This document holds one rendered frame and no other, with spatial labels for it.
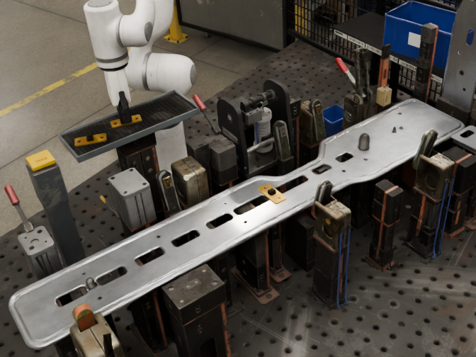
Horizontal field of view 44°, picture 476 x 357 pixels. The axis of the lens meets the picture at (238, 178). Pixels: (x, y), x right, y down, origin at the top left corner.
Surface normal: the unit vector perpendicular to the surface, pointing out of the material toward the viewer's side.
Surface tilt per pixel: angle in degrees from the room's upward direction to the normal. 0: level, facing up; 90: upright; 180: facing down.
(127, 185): 0
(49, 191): 90
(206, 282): 0
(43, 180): 90
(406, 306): 0
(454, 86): 90
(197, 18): 92
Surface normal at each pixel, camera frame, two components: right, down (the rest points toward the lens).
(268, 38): -0.66, 0.48
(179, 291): -0.07, -0.78
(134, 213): 0.57, 0.48
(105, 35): -0.07, 0.61
